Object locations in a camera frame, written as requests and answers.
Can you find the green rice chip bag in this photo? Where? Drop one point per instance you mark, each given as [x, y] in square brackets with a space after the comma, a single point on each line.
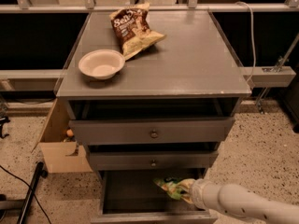
[170, 186]

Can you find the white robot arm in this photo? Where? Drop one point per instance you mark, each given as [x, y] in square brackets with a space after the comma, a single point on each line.
[238, 202]

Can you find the grey middle drawer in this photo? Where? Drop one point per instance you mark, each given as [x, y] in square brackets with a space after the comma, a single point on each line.
[151, 160]

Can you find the grey drawer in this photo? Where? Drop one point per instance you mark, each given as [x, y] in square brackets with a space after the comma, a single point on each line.
[150, 131]
[131, 197]
[151, 160]

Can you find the grey top drawer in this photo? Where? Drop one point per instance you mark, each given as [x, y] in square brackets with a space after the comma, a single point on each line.
[150, 131]

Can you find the grey bottom drawer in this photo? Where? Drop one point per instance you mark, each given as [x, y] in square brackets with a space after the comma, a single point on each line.
[131, 197]

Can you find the grey drawer cabinet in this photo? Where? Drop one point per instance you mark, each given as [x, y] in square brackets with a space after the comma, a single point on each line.
[189, 75]

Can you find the brown chip bag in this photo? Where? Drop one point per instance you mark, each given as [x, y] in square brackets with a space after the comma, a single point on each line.
[131, 28]

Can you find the orange ball in box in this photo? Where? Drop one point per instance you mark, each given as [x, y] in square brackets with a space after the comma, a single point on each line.
[69, 133]

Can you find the cardboard box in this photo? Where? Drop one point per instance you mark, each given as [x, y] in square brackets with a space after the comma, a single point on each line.
[60, 155]

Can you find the white paper bowl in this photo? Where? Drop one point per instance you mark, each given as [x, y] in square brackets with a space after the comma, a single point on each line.
[101, 64]

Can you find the black stand leg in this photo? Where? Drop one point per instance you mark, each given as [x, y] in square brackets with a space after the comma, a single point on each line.
[39, 171]

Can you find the metal rail frame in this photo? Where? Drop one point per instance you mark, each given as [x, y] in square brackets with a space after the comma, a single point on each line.
[46, 7]

